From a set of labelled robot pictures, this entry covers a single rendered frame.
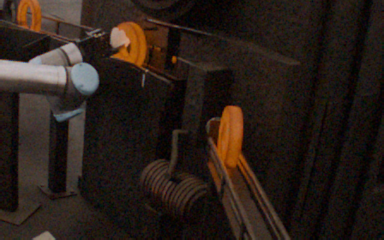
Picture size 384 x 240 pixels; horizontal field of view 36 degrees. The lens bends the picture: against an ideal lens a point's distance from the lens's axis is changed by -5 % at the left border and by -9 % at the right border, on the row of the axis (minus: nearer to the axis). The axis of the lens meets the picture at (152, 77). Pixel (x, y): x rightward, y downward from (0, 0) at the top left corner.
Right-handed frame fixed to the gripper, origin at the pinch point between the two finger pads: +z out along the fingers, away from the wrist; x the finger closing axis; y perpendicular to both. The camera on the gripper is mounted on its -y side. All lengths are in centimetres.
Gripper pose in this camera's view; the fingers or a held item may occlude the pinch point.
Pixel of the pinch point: (129, 40)
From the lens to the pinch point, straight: 209.2
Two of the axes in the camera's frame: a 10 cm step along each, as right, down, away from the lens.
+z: 7.9, -3.6, 4.9
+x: -6.0, -3.0, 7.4
